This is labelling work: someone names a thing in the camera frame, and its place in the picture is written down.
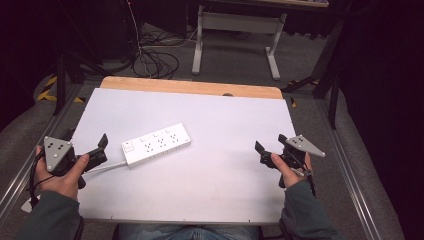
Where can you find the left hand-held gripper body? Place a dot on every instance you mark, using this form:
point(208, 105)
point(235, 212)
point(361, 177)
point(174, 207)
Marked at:
point(57, 151)

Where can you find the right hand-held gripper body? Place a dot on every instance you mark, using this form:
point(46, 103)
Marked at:
point(298, 150)

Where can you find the white power strip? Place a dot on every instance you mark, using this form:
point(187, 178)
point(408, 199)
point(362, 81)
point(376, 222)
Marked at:
point(156, 144)

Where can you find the black metal stand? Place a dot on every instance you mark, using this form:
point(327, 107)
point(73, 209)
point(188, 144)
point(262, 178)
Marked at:
point(328, 83)
point(61, 83)

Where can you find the white metal desk frame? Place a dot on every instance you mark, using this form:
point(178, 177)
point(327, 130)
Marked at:
point(238, 23)

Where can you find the person's right hand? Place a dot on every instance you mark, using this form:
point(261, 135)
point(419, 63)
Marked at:
point(290, 173)

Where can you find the person's left hand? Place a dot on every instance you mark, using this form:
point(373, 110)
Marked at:
point(63, 181)

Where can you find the person's legs in jeans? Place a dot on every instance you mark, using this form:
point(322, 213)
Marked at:
point(188, 232)

